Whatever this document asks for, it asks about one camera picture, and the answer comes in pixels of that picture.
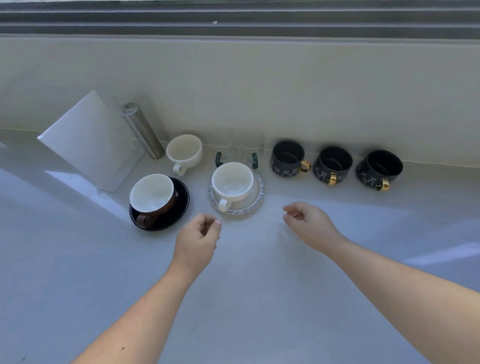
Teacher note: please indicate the person's right forearm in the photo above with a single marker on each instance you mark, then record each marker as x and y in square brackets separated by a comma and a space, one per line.
[405, 300]

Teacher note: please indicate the clear patterned glass saucer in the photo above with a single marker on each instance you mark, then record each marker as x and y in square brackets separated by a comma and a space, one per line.
[255, 198]

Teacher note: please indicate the person's right hand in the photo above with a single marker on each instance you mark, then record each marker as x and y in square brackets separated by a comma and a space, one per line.
[315, 227]

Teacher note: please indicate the grey window track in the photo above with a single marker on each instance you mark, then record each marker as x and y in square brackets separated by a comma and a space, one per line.
[240, 18]

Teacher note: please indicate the person's left forearm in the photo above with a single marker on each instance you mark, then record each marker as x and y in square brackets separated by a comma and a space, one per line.
[138, 318]

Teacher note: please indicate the black saucer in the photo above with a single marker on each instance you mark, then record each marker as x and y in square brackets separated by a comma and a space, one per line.
[176, 212]

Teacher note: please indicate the white cutting board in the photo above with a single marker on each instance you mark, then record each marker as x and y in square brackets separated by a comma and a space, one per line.
[88, 140]

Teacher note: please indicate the person's left hand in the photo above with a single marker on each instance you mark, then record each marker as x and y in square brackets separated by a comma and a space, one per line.
[193, 247]

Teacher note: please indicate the person's right thumb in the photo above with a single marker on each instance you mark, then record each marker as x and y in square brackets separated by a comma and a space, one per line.
[294, 216]

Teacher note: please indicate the stainless steel cylinder grinder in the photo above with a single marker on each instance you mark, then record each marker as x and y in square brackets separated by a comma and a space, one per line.
[142, 131]

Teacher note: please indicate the brown cup white inside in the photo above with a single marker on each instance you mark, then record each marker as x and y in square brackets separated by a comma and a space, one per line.
[152, 195]

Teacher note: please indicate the person's left thumb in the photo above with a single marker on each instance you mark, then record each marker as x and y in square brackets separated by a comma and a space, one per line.
[214, 231]

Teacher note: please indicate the cream ceramic cup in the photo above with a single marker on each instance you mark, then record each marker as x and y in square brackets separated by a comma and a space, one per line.
[184, 152]

